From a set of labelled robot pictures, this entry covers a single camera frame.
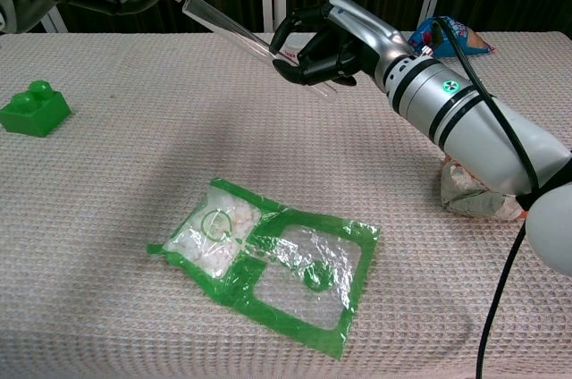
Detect blue snack bag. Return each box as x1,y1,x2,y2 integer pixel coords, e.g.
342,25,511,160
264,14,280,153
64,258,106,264
409,15,500,60

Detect beige waffle tablecloth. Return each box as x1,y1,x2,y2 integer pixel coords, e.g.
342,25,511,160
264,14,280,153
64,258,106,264
0,30,572,379

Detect green clear plastic bag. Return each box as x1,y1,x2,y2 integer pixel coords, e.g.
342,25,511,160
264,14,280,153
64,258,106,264
146,176,382,361

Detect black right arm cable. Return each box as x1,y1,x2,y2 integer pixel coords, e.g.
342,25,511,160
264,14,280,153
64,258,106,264
429,15,542,379

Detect orange white crumpled snack bag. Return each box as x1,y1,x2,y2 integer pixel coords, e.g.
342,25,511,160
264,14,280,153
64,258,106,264
440,153,528,222

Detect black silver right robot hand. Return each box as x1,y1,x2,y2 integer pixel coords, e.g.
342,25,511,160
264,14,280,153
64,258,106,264
269,0,415,88

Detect green toy building block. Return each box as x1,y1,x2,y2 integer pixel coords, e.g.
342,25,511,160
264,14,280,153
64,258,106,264
0,79,73,139

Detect clear glass test tube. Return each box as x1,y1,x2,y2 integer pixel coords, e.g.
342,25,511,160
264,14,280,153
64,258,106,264
181,0,337,102

